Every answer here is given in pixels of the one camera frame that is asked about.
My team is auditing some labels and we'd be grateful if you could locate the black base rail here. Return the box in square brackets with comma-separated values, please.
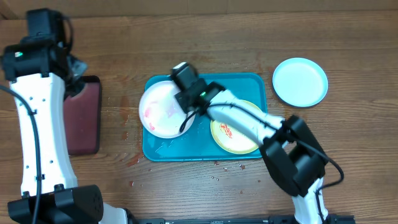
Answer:
[134, 215, 356, 224]

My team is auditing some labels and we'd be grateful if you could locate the black tray with red water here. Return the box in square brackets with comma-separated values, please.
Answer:
[63, 75, 102, 156]

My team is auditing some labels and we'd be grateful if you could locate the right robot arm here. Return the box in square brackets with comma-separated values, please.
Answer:
[173, 78, 328, 223]

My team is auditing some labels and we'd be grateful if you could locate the teal plastic serving tray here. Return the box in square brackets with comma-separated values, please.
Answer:
[142, 73, 267, 162]

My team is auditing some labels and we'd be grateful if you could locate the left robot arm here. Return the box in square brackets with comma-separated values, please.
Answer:
[1, 40, 134, 223]

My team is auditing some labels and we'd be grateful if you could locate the light blue plate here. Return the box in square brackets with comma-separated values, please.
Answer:
[272, 57, 328, 108]

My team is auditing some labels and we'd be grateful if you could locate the yellow-green rimmed plate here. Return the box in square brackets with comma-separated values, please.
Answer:
[210, 99, 264, 155]

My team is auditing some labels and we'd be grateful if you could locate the white plate with red stain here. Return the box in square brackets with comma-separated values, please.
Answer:
[139, 81, 195, 139]

